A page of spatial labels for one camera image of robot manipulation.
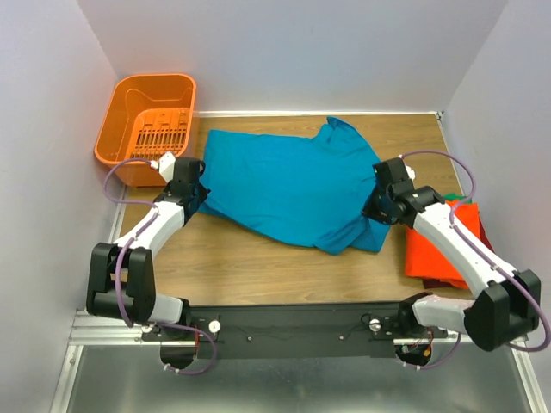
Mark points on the blue t-shirt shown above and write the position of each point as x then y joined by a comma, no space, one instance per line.
306,192

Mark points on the green folded t-shirt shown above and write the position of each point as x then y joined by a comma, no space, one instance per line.
454,199

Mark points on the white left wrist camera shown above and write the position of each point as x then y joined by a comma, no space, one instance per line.
165,166

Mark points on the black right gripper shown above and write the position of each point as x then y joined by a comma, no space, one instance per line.
371,211

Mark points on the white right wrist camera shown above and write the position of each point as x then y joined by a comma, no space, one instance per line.
410,171

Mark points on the black mounting base plate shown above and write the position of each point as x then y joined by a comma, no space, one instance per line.
291,331

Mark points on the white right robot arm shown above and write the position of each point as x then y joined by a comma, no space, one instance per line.
505,303

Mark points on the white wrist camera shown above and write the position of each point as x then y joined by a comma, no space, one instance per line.
165,166
410,171

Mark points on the orange plastic basket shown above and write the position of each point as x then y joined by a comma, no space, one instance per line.
147,116

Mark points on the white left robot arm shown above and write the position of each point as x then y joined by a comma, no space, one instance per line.
121,282

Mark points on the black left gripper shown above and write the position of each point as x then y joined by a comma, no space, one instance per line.
202,193

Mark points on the orange folded t-shirt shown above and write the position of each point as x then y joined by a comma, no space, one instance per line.
424,261

